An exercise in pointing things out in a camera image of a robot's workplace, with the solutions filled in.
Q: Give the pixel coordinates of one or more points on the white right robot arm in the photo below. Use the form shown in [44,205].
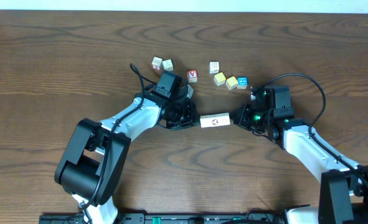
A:
[343,196]

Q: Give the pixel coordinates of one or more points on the white block letter B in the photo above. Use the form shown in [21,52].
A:
[214,67]

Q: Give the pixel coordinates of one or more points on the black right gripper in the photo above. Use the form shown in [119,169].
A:
[243,119]

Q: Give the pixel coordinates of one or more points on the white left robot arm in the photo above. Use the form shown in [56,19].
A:
[93,161]

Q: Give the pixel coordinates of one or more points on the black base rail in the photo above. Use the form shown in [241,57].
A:
[132,218]

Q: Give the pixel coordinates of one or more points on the blue block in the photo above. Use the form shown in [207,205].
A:
[242,83]

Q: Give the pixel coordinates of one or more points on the red letter V block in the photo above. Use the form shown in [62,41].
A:
[192,76]

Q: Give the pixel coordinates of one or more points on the yellow block right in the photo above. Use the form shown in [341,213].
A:
[231,83]

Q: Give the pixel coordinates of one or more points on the white block red number three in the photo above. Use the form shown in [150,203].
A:
[157,63]

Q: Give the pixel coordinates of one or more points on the yellow block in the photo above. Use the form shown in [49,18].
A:
[219,78]
[231,83]

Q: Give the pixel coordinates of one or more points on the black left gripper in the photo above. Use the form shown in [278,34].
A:
[195,122]

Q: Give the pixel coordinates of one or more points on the white block beside red three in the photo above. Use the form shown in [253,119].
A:
[168,65]

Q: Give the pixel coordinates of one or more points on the yellow block left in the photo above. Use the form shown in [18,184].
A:
[219,78]

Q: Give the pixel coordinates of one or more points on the white block violin picture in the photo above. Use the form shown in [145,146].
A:
[215,119]

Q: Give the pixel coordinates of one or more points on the white block table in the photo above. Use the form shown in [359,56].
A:
[205,121]

